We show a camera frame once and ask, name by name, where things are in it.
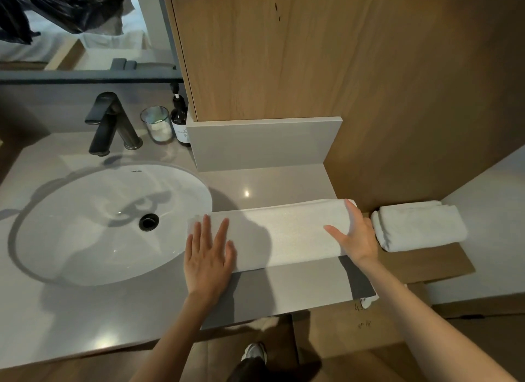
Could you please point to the person's right hand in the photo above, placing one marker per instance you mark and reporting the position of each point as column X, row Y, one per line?
column 361, row 242

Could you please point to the person's left hand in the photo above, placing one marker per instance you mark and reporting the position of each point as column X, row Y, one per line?
column 209, row 267

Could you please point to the white towel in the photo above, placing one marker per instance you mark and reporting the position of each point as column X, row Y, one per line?
column 369, row 301
column 418, row 227
column 279, row 234

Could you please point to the wooden cabinet flap door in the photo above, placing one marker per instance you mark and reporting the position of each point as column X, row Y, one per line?
column 328, row 332

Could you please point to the person's left forearm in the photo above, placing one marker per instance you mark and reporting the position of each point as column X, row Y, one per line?
column 176, row 340

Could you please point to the person's white shoe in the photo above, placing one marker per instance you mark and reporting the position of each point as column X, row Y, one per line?
column 254, row 351

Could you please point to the person's dark trousers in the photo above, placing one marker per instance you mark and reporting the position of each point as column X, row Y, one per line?
column 254, row 373

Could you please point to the wooden vanity base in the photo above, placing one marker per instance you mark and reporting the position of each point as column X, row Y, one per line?
column 229, row 332

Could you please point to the black sink drain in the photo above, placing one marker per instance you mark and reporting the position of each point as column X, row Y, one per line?
column 149, row 222

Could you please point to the white oval sink basin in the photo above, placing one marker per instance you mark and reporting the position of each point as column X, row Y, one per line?
column 82, row 238

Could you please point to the grey stone backsplash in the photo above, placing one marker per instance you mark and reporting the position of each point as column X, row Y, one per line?
column 262, row 145

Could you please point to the black door hinge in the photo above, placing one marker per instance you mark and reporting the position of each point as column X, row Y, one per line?
column 473, row 317

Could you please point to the dark pump bottle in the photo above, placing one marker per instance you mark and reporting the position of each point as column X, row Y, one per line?
column 179, row 123

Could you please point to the glass jar with cotton pads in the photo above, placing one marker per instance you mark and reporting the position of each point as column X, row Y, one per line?
column 158, row 127

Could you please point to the black faucet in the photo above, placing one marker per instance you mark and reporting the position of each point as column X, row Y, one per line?
column 108, row 123

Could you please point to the wooden back panel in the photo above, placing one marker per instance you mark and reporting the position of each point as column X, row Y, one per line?
column 369, row 65

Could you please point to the wall mirror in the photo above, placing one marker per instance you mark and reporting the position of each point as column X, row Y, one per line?
column 102, row 49

